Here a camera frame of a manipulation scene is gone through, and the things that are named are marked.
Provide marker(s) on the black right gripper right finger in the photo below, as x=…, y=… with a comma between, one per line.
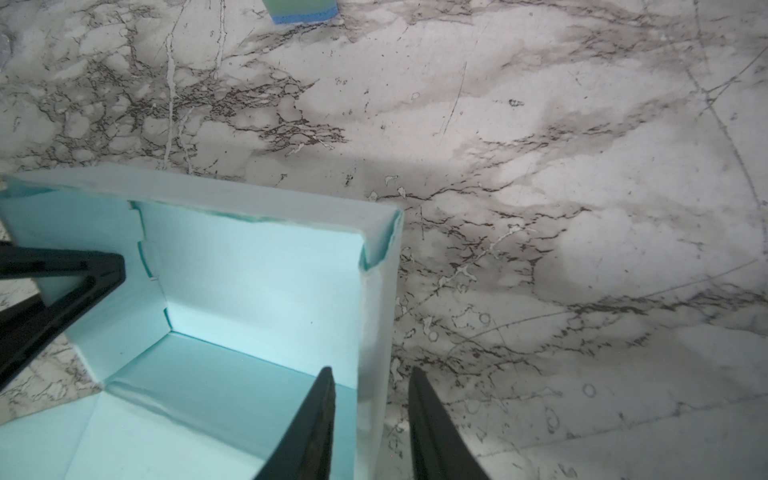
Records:
x=437, y=450

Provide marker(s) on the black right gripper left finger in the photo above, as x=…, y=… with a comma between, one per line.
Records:
x=305, y=451

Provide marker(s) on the light blue paper box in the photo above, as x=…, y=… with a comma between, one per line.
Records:
x=236, y=296

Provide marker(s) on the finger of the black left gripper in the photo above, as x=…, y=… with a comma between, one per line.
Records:
x=29, y=326

